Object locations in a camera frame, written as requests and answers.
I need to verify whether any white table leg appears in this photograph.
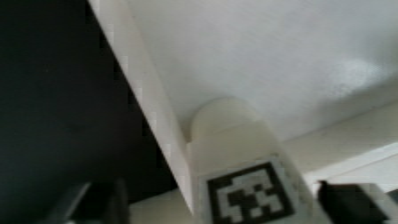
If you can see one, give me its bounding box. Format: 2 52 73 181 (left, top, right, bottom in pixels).
185 121 316 224

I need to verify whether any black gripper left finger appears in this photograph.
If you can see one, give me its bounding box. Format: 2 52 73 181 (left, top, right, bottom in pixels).
50 180 130 224

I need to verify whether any white L-shaped obstacle fence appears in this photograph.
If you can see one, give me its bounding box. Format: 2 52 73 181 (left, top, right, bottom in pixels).
130 145 398 224

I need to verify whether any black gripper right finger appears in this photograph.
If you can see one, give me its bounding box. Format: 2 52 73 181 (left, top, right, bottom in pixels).
316 181 398 224

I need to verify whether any white square table top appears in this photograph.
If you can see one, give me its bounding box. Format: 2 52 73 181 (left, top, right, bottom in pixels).
87 0 398 208

